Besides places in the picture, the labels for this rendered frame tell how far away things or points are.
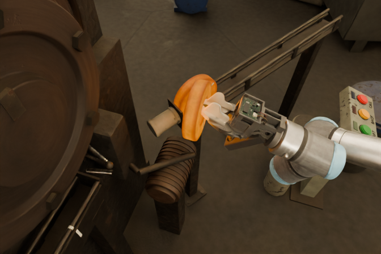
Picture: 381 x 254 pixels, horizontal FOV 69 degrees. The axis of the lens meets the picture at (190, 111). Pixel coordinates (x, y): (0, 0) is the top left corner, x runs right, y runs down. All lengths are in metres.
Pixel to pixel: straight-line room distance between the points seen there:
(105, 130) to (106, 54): 0.22
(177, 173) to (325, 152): 0.47
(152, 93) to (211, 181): 0.73
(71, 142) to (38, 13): 0.19
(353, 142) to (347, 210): 0.84
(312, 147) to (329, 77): 1.58
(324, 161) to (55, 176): 0.55
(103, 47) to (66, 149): 0.46
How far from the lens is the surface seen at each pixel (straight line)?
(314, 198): 1.60
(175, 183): 0.94
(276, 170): 0.83
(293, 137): 0.68
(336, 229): 1.59
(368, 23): 2.44
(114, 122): 0.73
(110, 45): 0.84
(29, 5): 0.32
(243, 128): 0.66
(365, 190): 1.76
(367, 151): 0.84
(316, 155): 0.70
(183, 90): 0.83
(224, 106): 0.69
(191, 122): 0.63
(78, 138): 0.43
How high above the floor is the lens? 1.36
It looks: 50 degrees down
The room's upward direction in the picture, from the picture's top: 1 degrees clockwise
